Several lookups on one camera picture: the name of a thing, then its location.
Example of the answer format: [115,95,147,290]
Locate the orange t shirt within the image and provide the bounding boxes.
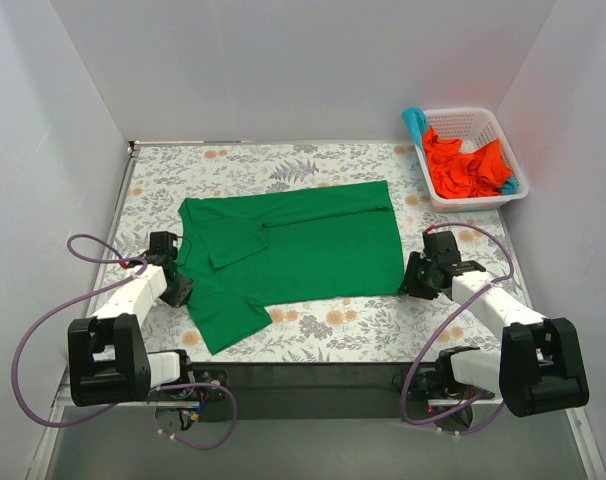
[423,126,514,199]

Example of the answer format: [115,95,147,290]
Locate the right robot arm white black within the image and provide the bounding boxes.
[400,224,589,417]

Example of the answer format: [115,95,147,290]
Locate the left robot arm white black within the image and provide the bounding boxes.
[67,231,196,407]

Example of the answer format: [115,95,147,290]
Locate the light blue t shirt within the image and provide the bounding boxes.
[401,107,429,152]

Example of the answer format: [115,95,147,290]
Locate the green t shirt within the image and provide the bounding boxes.
[179,181,405,354]

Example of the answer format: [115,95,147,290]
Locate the white plastic basket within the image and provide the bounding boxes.
[402,107,529,212]

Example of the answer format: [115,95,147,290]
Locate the floral table mat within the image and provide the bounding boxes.
[108,144,516,362]

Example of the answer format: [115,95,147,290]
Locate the aluminium frame rail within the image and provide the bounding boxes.
[27,144,606,480]

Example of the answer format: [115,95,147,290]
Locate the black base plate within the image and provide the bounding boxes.
[137,360,497,426]

